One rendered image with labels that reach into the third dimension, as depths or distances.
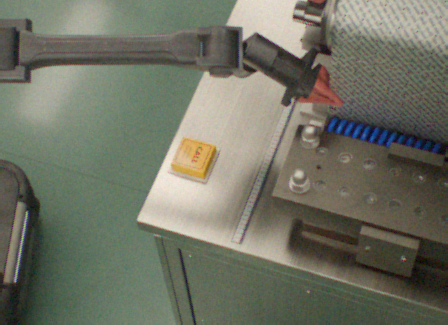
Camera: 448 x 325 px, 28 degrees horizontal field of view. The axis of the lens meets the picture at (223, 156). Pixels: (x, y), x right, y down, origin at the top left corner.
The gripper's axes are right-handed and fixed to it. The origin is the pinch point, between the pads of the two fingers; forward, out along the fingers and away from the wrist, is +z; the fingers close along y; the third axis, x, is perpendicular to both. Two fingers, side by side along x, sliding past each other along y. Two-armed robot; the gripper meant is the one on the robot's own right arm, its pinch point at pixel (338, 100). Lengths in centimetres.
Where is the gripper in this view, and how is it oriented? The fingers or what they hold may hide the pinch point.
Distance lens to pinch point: 164.8
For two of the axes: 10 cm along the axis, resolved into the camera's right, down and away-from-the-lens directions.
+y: -3.3, 8.1, -4.9
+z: 8.5, 4.8, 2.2
